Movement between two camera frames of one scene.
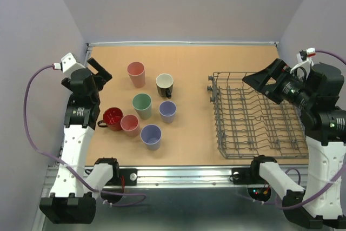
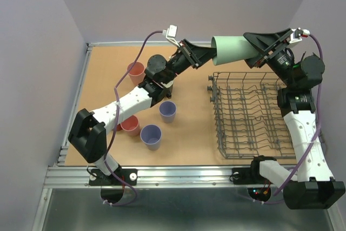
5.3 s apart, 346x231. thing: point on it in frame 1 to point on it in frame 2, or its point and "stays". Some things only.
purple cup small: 167,110 stays
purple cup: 151,134 stays
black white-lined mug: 164,84 stays
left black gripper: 101,72 to 197,54
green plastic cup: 141,103 to 232,48
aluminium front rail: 172,178 stays
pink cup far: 136,71 stays
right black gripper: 259,79 to 267,42
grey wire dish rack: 250,125 stays
